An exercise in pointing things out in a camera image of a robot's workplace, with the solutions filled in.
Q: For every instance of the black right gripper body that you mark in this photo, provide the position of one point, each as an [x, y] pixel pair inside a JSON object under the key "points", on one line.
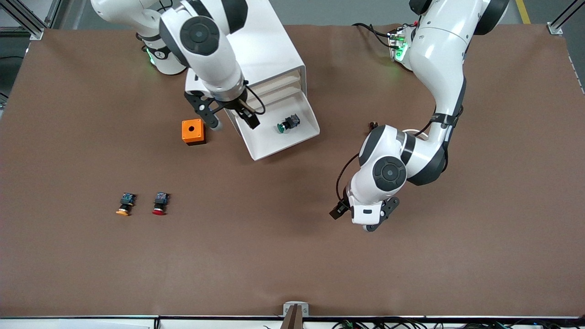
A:
{"points": [[238, 108]]}

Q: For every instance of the green push button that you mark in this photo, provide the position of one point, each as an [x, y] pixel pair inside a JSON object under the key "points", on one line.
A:
{"points": [[289, 122]]}

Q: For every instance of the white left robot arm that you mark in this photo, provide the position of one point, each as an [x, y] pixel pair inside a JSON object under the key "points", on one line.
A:
{"points": [[438, 59]]}

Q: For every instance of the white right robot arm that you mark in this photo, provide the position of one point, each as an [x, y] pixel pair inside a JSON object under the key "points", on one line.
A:
{"points": [[215, 59]]}

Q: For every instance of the orange button box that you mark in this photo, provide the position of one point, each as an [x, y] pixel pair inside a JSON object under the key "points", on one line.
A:
{"points": [[192, 130]]}

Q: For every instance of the white drawer cabinet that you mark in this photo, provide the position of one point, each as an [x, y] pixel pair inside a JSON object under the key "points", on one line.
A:
{"points": [[274, 41]]}

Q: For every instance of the red push button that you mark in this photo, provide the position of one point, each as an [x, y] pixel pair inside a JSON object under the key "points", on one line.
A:
{"points": [[160, 199]]}

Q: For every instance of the yellow push button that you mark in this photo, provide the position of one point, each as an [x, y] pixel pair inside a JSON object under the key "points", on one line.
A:
{"points": [[127, 199]]}

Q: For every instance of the black white-faced switch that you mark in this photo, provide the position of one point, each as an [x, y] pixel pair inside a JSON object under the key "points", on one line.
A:
{"points": [[373, 125]]}

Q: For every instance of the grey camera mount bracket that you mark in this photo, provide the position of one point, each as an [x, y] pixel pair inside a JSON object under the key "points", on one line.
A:
{"points": [[295, 315]]}

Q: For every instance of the aluminium frame post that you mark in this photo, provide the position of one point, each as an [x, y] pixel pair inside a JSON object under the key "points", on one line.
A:
{"points": [[554, 29], [36, 34]]}

